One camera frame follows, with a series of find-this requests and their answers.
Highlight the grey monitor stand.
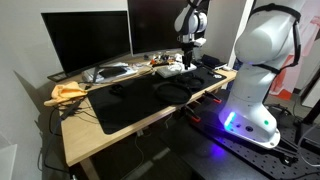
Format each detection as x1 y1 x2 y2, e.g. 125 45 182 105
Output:
82 62 137 83

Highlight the white keyboard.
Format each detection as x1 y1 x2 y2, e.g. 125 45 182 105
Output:
157 63 197 78

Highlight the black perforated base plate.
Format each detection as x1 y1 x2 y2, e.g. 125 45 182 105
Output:
191 109 320 180

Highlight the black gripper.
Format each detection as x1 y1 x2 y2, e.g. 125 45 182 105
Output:
181 34 195 70

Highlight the red handled clamp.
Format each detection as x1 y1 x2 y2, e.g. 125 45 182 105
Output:
185 106 201 122
204 91 222 104

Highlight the left black monitor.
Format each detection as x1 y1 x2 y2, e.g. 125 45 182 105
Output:
41 11 130 76

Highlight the orange cloth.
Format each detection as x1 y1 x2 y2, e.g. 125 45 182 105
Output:
44 81 87 106

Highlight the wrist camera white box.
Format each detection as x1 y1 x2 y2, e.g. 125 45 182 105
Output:
194 38 206 47

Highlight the black headphone case lid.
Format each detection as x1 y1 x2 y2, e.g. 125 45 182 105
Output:
155 83 192 104

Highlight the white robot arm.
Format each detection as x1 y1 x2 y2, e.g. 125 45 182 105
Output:
219 0 306 149

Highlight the black monitor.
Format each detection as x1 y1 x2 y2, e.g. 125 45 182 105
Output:
127 0 208 56
41 11 130 76

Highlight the black power adapter cable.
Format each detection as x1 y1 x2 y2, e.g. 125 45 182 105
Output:
48 98 99 136

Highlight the black notebook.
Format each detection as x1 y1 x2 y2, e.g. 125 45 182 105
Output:
201 54 226 69

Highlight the black desk mat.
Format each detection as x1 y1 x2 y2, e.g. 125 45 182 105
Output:
88 68 225 134

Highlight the right black monitor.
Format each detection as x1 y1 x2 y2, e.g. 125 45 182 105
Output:
127 0 208 56

